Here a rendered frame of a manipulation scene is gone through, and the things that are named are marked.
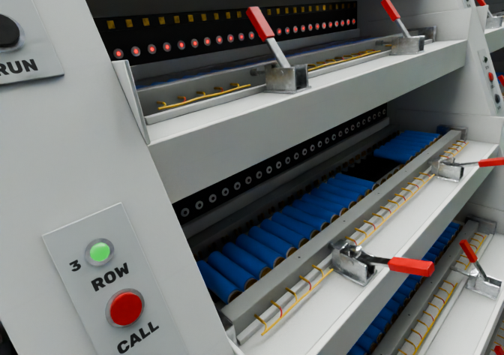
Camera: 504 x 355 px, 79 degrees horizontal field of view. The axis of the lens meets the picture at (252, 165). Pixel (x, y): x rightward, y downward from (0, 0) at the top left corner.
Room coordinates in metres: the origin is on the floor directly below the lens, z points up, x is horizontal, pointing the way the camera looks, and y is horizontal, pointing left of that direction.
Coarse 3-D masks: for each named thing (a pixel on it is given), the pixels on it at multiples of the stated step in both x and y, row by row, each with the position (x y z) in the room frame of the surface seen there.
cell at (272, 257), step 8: (240, 240) 0.35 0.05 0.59; (248, 240) 0.35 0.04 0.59; (248, 248) 0.34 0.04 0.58; (256, 248) 0.33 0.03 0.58; (264, 248) 0.33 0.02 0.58; (256, 256) 0.33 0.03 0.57; (264, 256) 0.32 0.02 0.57; (272, 256) 0.31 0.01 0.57; (280, 256) 0.32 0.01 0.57; (272, 264) 0.31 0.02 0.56
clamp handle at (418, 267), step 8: (360, 248) 0.29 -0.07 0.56; (360, 256) 0.29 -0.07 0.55; (368, 256) 0.29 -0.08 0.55; (376, 264) 0.27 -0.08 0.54; (384, 264) 0.26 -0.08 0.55; (392, 264) 0.26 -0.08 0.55; (400, 264) 0.25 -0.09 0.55; (408, 264) 0.25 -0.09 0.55; (416, 264) 0.24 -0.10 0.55; (424, 264) 0.24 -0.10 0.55; (432, 264) 0.24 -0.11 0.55; (408, 272) 0.25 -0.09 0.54; (416, 272) 0.24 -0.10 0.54; (424, 272) 0.23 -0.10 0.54; (432, 272) 0.24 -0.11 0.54
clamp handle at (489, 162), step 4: (452, 160) 0.44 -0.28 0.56; (480, 160) 0.42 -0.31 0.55; (484, 160) 0.41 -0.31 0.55; (488, 160) 0.41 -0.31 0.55; (492, 160) 0.40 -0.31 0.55; (496, 160) 0.40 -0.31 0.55; (500, 160) 0.39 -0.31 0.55; (452, 164) 0.45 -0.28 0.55; (456, 164) 0.44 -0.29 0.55; (460, 164) 0.44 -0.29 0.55; (464, 164) 0.43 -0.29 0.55; (468, 164) 0.43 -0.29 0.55; (472, 164) 0.42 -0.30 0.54; (476, 164) 0.42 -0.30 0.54; (480, 164) 0.41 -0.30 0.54; (484, 164) 0.41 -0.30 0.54; (488, 164) 0.41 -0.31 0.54; (492, 164) 0.40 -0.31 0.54; (496, 164) 0.40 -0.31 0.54; (500, 164) 0.40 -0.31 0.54
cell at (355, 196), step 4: (324, 184) 0.45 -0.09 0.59; (328, 184) 0.45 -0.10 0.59; (320, 188) 0.45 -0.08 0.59; (324, 188) 0.44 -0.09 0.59; (328, 188) 0.44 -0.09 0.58; (332, 188) 0.44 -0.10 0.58; (336, 188) 0.43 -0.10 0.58; (340, 188) 0.43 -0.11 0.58; (332, 192) 0.43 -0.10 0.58; (336, 192) 0.43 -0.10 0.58; (340, 192) 0.42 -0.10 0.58; (344, 192) 0.42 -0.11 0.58; (348, 192) 0.42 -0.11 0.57; (352, 192) 0.41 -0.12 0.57; (356, 192) 0.41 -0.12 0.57; (344, 196) 0.42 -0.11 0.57; (348, 196) 0.41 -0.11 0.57; (352, 196) 0.41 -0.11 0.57; (356, 196) 0.41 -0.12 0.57; (360, 196) 0.41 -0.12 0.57; (356, 200) 0.41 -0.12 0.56
